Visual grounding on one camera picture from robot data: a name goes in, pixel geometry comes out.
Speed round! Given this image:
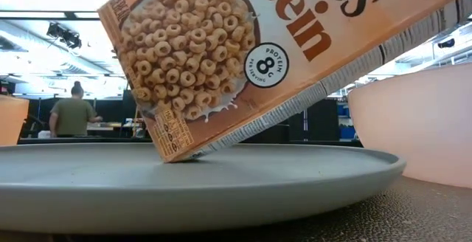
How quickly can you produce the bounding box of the large pale bowl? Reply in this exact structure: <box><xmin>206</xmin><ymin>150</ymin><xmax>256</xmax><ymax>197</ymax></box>
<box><xmin>347</xmin><ymin>63</ymin><xmax>472</xmax><ymax>190</ymax></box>

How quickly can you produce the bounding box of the Cheerios Protein cereal box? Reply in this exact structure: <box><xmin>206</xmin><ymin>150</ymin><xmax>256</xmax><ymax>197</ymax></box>
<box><xmin>97</xmin><ymin>0</ymin><xmax>472</xmax><ymax>164</ymax></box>

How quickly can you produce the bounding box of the small black ceiling fixture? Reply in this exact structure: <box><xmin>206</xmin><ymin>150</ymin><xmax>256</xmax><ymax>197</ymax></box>
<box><xmin>437</xmin><ymin>37</ymin><xmax>457</xmax><ymax>49</ymax></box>

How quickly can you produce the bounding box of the wide black monitor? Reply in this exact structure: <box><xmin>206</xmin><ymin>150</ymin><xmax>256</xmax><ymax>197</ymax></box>
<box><xmin>122</xmin><ymin>89</ymin><xmax>138</xmax><ymax>120</ymax></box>

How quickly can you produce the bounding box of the large grey plate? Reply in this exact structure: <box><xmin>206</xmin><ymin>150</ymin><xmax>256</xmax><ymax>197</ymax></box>
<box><xmin>0</xmin><ymin>142</ymin><xmax>407</xmax><ymax>235</ymax></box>

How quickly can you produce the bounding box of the wooden background desk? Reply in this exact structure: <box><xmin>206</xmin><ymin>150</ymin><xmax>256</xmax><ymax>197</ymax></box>
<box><xmin>86</xmin><ymin>122</ymin><xmax>123</xmax><ymax>132</ymax></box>

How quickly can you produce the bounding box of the black partition panel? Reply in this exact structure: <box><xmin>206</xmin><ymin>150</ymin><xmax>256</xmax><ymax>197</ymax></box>
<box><xmin>289</xmin><ymin>107</ymin><xmax>305</xmax><ymax>142</ymax></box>
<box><xmin>306</xmin><ymin>97</ymin><xmax>341</xmax><ymax>142</ymax></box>

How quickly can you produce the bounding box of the black office chair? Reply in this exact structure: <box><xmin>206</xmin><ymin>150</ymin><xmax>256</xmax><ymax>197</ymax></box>
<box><xmin>20</xmin><ymin>114</ymin><xmax>49</xmax><ymax>139</ymax></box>

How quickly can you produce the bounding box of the black plastic container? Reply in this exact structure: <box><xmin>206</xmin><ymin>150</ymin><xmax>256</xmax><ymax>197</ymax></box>
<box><xmin>239</xmin><ymin>123</ymin><xmax>291</xmax><ymax>144</ymax></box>

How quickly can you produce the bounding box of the black camera with cables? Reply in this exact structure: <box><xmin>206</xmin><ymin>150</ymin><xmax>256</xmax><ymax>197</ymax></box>
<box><xmin>46</xmin><ymin>22</ymin><xmax>83</xmax><ymax>50</ymax></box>

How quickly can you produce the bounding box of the orange plastic cup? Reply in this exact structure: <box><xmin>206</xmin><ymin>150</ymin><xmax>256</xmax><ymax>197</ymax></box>
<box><xmin>0</xmin><ymin>94</ymin><xmax>30</xmax><ymax>147</ymax></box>

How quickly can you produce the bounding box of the person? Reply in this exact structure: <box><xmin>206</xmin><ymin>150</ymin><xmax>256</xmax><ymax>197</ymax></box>
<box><xmin>49</xmin><ymin>80</ymin><xmax>104</xmax><ymax>138</ymax></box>

